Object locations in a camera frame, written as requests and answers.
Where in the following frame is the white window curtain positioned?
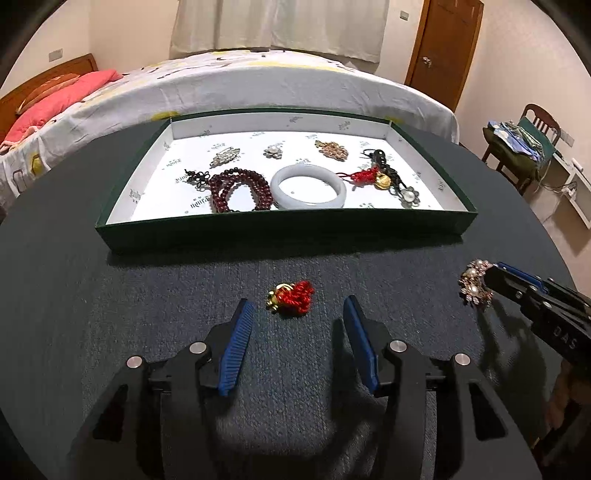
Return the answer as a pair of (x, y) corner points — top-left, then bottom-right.
(170, 0), (391, 63)

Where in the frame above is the large pearl crystal brooch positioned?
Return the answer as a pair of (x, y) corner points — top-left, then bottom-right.
(458, 259), (495, 311)

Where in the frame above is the small gold charm red cord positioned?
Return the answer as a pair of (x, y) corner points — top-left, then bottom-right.
(266, 280), (315, 318)

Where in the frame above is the gold lock pendant red cord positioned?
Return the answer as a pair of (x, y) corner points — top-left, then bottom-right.
(336, 166), (392, 191)

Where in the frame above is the green jewelry tray box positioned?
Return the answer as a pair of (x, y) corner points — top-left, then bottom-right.
(95, 107), (478, 254)

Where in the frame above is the bed with printed white sheet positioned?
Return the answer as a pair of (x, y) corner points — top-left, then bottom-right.
(0, 48), (460, 208)

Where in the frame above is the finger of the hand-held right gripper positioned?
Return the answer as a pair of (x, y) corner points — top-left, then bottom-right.
(484, 267), (539, 325)
(498, 261), (591, 315)

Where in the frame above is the orange patterned pillow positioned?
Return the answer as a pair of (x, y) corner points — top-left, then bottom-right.
(16, 73), (81, 114)

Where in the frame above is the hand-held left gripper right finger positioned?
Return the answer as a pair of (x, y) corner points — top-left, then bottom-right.
(342, 295), (543, 480)

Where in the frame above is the long silver crystal brooch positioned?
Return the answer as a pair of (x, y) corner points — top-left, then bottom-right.
(209, 147), (242, 168)

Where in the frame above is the white shelf unit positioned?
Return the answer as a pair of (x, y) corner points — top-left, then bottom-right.
(549, 152), (591, 227)

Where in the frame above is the person's right hand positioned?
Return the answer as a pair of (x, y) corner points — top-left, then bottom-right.
(545, 359), (591, 430)

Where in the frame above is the pink pillow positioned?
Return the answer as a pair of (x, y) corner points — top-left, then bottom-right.
(2, 69), (124, 143)

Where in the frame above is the wooden headboard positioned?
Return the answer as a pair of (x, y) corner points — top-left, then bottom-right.
(0, 53), (99, 139)

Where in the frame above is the wooden chair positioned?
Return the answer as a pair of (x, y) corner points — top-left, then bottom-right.
(482, 104), (561, 195)

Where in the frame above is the wooden door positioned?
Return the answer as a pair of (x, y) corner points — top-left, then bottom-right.
(404, 0), (485, 112)

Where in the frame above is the dark red bead bracelet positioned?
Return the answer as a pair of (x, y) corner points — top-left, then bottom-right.
(184, 167), (273, 214)

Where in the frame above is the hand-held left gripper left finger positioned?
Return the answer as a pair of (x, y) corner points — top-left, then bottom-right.
(69, 298), (256, 480)

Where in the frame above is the white power cable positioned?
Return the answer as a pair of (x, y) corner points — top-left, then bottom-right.
(538, 161), (578, 192)

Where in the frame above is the white jade bangle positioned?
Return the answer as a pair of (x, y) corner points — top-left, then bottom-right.
(270, 164), (347, 210)

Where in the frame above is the pile of folded clothes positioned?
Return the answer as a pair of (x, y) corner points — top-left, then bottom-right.
(484, 119), (557, 181)

